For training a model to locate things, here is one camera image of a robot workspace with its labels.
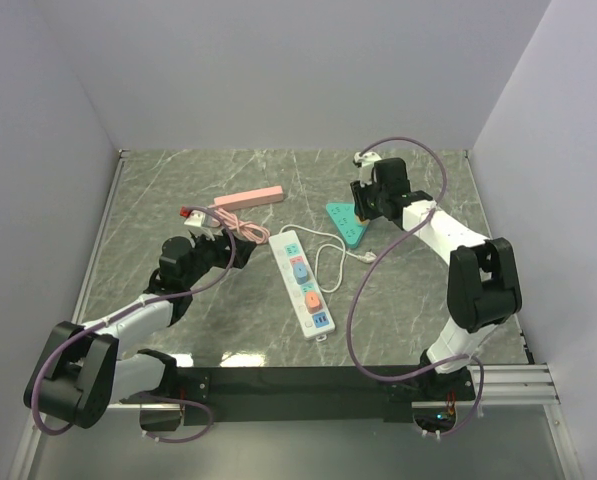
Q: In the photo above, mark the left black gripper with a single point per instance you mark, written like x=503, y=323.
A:
x=219, y=245

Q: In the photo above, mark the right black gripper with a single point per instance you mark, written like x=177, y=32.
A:
x=359, y=193

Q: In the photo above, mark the teal triangular socket adapter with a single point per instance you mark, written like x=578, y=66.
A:
x=349, y=227

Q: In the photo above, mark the blue charger plug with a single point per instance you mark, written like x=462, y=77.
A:
x=300, y=272

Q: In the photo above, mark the white multicolour power strip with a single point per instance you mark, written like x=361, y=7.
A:
x=287, y=250

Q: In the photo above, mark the pink charger plug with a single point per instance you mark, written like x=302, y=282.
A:
x=312, y=302

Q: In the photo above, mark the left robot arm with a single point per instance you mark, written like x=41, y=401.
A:
x=82, y=370

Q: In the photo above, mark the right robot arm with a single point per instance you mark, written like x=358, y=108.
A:
x=483, y=288

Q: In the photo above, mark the pink power strip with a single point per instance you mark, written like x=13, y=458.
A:
x=250, y=199

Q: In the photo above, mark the black base bar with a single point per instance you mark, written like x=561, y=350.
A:
x=256, y=394

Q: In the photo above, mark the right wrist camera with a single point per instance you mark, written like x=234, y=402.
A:
x=365, y=163

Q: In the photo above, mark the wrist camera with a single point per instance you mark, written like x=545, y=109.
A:
x=201, y=224
x=365, y=163

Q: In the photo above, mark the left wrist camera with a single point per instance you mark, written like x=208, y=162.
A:
x=201, y=224

